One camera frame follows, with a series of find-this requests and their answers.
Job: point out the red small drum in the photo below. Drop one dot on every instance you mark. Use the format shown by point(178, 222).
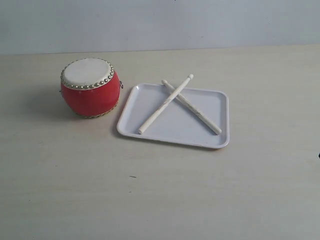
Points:
point(90, 86)

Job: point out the white drumstick one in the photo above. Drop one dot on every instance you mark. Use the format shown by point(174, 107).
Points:
point(162, 107)
point(194, 109)

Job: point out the white rectangular plastic tray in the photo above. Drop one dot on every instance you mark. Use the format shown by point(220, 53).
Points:
point(177, 124)

